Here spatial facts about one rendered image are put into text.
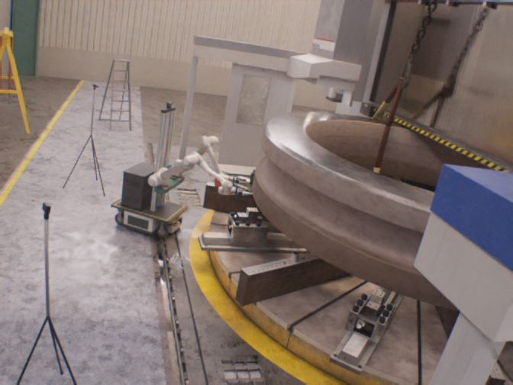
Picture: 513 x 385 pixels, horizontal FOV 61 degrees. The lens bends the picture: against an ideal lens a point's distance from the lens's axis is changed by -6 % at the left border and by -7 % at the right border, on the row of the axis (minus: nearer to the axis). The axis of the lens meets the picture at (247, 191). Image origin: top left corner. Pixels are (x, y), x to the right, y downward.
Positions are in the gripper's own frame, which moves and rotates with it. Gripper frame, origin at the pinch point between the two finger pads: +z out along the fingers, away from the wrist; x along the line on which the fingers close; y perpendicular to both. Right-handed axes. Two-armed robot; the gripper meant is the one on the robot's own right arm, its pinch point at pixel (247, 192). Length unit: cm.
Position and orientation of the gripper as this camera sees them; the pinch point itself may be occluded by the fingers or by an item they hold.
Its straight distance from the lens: 594.7
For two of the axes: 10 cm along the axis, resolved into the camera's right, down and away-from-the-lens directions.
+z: 9.7, 0.9, 2.3
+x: 1.9, 3.7, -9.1
